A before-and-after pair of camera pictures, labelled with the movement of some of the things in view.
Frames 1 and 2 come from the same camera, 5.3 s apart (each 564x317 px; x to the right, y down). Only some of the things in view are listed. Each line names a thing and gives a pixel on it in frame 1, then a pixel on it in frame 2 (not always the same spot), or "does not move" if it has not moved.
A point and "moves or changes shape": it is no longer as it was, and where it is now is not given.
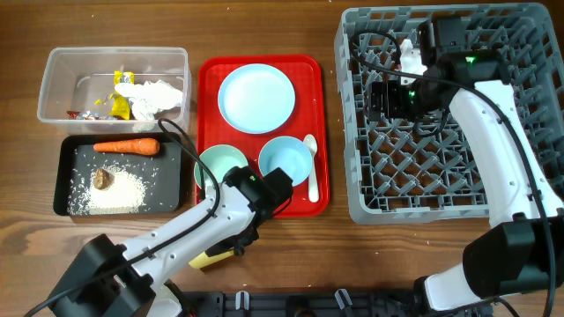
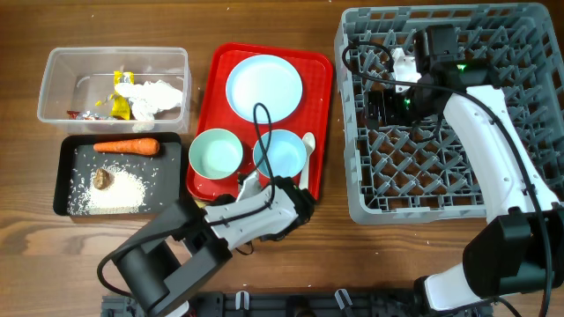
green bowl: (220, 158) moves or changes shape
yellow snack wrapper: (121, 105) does not move
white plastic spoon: (311, 144) → (309, 140)
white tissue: (149, 98) does not move
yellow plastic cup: (204, 259) moves or changes shape
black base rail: (375, 303) does not move
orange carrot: (144, 146) does not move
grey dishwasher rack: (398, 176) does not move
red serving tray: (308, 77) moves or changes shape
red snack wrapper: (73, 114) does not move
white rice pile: (126, 195) does not move
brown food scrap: (102, 180) does not move
